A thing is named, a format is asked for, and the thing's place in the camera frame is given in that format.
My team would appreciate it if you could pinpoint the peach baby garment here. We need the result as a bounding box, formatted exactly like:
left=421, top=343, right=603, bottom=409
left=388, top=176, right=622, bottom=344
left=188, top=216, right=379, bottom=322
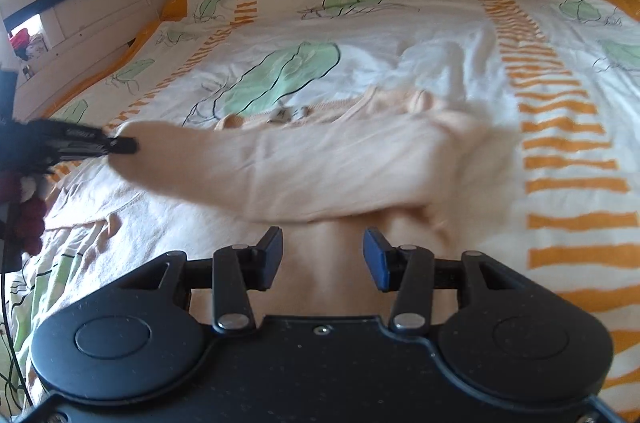
left=45, top=86, right=521, bottom=319

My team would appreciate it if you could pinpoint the leaf printed white blanket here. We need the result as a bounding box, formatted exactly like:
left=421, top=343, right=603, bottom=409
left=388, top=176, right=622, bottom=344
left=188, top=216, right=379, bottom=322
left=0, top=0, right=640, bottom=423

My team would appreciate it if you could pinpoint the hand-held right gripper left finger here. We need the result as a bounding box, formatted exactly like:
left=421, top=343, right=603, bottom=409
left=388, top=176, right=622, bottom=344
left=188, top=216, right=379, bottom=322
left=117, top=225, right=285, bottom=334

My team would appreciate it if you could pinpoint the red cloth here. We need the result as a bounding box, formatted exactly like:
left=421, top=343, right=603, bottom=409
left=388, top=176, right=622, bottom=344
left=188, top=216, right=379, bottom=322
left=9, top=26, right=33, bottom=51

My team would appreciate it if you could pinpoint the white wooden bed frame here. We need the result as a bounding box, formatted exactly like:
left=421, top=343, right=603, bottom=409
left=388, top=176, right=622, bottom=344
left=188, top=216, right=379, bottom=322
left=0, top=0, right=640, bottom=119

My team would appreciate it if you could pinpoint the person's left hand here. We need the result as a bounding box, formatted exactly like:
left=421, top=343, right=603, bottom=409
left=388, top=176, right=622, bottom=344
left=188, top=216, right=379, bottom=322
left=0, top=172, right=47, bottom=255

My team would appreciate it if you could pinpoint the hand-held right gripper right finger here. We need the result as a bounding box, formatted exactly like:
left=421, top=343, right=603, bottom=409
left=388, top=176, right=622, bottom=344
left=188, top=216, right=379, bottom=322
left=363, top=227, right=526, bottom=334

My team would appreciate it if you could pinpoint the black cable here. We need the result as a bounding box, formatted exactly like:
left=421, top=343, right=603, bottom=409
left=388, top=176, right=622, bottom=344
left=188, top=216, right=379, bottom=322
left=0, top=253, right=31, bottom=409

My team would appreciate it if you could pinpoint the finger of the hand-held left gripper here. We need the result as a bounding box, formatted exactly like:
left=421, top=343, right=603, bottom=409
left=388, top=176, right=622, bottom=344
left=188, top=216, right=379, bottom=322
left=49, top=137, right=140, bottom=164
left=17, top=118, right=109, bottom=141

